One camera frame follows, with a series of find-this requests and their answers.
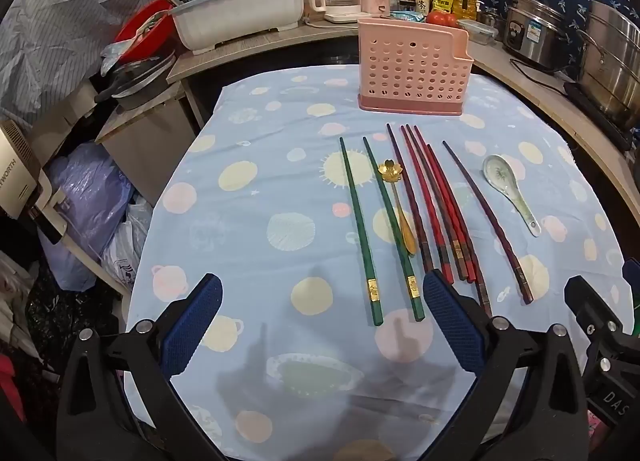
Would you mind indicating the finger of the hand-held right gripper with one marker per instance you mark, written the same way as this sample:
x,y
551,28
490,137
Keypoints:
x,y
585,301
634,276

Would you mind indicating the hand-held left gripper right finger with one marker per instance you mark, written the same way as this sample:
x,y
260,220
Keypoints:
x,y
452,323

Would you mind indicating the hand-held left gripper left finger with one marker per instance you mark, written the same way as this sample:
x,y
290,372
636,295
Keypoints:
x,y
192,326

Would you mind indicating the dark purple chopstick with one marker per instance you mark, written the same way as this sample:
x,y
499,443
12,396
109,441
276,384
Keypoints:
x,y
462,231
487,221
407,191

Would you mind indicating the gold flower spoon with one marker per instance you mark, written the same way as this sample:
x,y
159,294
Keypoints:
x,y
402,221

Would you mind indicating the green chopstick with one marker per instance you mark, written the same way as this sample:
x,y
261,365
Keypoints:
x,y
357,221
392,221

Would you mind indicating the red chopstick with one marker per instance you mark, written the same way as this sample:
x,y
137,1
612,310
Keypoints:
x,y
446,201

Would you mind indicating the brown chopstick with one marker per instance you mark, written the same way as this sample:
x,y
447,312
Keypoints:
x,y
436,201

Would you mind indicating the red chopsticks bundle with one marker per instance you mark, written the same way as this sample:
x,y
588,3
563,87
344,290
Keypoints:
x,y
425,201

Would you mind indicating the white ceramic spoon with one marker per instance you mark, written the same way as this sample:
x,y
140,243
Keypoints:
x,y
500,173

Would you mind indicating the pink perforated utensil holder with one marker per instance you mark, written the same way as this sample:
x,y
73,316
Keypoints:
x,y
415,66

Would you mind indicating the white plastic bag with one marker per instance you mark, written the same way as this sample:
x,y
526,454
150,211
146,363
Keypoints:
x,y
127,246

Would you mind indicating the blue planet print tablecloth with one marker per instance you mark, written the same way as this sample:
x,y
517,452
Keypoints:
x,y
260,191

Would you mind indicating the purple plastic bag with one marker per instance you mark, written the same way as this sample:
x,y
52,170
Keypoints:
x,y
85,206

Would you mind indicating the black induction cooker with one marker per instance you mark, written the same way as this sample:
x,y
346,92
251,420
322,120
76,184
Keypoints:
x,y
595,108

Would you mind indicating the small wooden cabinet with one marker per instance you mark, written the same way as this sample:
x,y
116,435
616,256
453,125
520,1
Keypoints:
x,y
150,141

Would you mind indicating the large steel pot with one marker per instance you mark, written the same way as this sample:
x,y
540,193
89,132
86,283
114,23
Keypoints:
x,y
612,61

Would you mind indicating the white appliance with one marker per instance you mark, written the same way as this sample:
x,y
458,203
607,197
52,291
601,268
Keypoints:
x,y
20,176

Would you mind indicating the black wok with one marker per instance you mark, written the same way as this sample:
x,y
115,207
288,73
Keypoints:
x,y
137,81

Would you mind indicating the steel rice cooker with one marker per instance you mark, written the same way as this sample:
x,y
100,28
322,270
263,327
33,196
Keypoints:
x,y
535,33

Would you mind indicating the glass food container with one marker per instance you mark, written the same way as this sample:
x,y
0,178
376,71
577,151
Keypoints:
x,y
479,32

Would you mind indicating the red tomato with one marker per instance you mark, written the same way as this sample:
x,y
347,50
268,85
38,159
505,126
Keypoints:
x,y
436,18
451,20

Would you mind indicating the red plastic basin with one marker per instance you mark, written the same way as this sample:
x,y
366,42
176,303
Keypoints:
x,y
142,21

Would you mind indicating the grey dish drainer with lid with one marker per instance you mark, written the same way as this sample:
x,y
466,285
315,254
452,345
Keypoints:
x,y
240,11

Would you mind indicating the grey striped cloth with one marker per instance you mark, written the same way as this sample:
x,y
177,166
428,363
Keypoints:
x,y
65,31

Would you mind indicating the yellow seasoning packet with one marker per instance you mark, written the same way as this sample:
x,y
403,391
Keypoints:
x,y
442,1

